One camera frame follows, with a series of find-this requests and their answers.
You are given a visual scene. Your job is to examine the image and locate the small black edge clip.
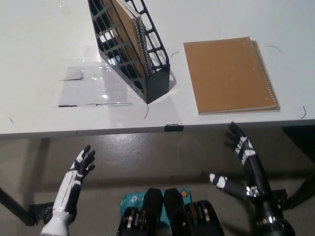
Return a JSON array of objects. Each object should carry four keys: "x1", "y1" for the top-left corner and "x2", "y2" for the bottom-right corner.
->
[{"x1": 164, "y1": 124, "x2": 185, "y2": 132}]

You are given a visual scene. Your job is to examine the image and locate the clear plastic film sheet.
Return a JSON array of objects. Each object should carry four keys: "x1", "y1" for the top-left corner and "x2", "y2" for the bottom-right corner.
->
[{"x1": 50, "y1": 45, "x2": 135, "y2": 108}]

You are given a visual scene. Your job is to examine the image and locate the teal cardboard router box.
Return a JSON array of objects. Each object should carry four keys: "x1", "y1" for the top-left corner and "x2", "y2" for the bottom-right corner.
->
[{"x1": 120, "y1": 188, "x2": 192, "y2": 219}]

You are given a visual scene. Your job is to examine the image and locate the black lattice book holder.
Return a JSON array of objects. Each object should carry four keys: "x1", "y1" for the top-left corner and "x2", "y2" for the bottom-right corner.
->
[{"x1": 87, "y1": 0, "x2": 171, "y2": 104}]

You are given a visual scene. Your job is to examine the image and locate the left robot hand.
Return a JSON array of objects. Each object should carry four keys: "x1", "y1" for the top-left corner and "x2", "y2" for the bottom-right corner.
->
[{"x1": 51, "y1": 145, "x2": 96, "y2": 216}]

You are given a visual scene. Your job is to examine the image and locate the black table leg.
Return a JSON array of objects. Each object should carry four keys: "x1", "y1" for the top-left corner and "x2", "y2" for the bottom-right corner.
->
[
  {"x1": 270, "y1": 172, "x2": 315, "y2": 211},
  {"x1": 0, "y1": 186, "x2": 54, "y2": 227}
]

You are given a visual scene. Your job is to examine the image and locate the black robot legs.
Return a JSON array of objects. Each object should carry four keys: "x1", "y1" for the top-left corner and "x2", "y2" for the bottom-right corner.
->
[{"x1": 115, "y1": 187, "x2": 224, "y2": 236}]

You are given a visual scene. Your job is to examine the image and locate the brown spiral notebook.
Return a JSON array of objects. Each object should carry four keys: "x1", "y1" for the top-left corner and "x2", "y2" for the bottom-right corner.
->
[
  {"x1": 99, "y1": 0, "x2": 156, "y2": 90},
  {"x1": 183, "y1": 36, "x2": 281, "y2": 116}
]

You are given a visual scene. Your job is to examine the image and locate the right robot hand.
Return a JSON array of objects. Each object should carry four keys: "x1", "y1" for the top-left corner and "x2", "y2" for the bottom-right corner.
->
[{"x1": 208, "y1": 121, "x2": 284, "y2": 222}]

